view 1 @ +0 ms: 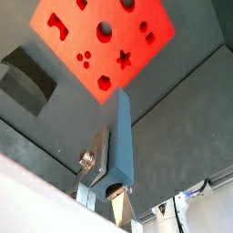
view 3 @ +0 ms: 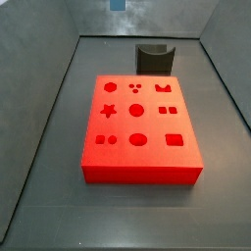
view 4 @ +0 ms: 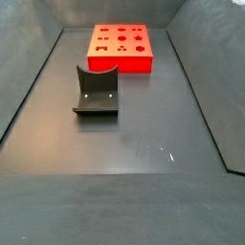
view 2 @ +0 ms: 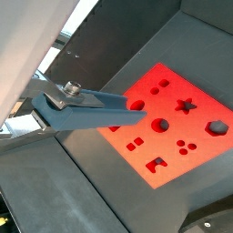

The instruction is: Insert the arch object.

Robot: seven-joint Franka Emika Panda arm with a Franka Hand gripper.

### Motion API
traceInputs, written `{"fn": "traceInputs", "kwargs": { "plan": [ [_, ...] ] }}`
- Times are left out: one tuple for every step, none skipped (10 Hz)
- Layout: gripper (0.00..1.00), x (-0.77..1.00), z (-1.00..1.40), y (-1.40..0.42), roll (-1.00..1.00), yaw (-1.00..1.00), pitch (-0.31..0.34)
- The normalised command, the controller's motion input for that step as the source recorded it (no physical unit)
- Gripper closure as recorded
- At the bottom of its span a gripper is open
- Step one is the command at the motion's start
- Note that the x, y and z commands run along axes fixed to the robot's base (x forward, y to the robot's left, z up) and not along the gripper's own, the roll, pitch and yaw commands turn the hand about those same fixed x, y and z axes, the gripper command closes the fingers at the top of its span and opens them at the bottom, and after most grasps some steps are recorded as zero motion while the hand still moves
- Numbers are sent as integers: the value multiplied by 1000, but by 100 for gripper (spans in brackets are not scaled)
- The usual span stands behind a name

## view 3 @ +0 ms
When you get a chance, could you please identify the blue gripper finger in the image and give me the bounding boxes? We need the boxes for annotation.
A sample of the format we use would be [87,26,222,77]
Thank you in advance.
[110,0,126,11]

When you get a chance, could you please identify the black curved holder stand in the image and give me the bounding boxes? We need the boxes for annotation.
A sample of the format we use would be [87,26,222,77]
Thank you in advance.
[135,44,176,75]

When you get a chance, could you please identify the red shape sorter block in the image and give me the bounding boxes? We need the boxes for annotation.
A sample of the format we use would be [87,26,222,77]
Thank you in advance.
[81,75,203,184]

